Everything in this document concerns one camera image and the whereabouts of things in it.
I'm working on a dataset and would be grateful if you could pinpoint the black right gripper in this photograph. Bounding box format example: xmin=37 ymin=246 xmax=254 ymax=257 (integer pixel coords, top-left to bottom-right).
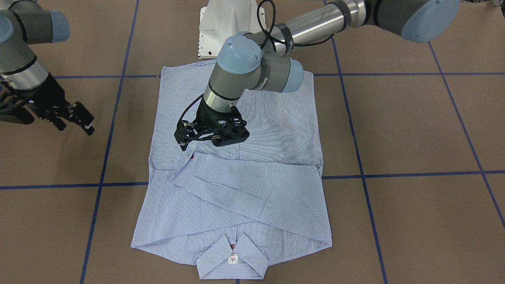
xmin=0 ymin=74 xmax=95 ymax=136

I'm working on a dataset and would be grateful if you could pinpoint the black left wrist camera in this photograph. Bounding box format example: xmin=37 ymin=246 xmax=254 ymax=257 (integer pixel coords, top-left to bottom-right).
xmin=211 ymin=118 xmax=250 ymax=147

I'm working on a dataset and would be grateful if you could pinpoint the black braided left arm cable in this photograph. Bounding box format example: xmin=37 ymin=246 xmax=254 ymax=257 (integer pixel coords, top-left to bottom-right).
xmin=178 ymin=0 xmax=336 ymax=131

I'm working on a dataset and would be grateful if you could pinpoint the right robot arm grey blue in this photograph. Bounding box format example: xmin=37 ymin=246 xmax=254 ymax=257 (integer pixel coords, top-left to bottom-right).
xmin=0 ymin=0 xmax=95 ymax=135

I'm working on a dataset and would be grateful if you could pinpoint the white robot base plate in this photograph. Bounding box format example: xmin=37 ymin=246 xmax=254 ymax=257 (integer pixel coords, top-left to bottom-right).
xmin=198 ymin=0 xmax=266 ymax=60

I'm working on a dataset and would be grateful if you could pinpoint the blue striped button shirt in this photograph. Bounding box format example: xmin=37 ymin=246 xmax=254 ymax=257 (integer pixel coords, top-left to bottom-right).
xmin=131 ymin=60 xmax=332 ymax=279

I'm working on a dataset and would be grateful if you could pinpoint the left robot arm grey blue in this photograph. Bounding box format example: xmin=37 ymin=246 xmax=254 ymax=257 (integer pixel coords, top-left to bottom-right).
xmin=174 ymin=0 xmax=460 ymax=151

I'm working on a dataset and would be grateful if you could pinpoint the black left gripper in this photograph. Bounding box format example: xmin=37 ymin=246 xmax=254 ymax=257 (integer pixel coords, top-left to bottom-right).
xmin=174 ymin=99 xmax=250 ymax=151

